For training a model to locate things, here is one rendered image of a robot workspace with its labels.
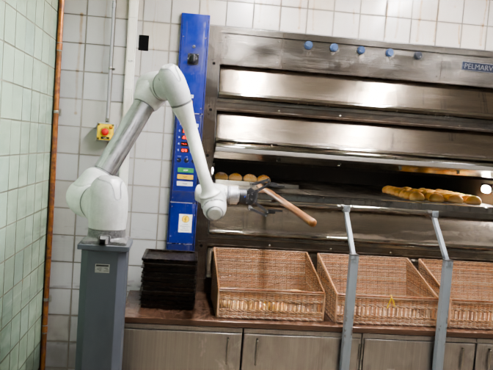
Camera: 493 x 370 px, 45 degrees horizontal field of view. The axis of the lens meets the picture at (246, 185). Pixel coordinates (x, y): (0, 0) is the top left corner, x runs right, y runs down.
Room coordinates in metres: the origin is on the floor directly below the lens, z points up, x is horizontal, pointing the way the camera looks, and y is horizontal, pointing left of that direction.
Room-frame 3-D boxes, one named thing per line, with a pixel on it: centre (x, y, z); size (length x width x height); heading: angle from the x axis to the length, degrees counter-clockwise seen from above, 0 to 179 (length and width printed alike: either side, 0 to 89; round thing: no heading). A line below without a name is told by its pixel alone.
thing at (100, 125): (3.32, 0.80, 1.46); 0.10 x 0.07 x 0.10; 96
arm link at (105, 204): (2.50, 0.58, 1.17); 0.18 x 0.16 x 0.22; 40
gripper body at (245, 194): (2.90, -0.01, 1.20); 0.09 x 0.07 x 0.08; 95
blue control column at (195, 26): (4.34, 0.44, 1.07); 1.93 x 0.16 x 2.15; 6
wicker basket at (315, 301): (3.19, -0.14, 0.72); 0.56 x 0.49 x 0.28; 97
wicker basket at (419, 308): (3.25, -0.74, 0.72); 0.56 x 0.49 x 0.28; 97
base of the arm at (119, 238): (2.47, 0.57, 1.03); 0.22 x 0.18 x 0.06; 7
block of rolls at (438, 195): (4.01, -1.23, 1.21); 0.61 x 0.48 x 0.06; 6
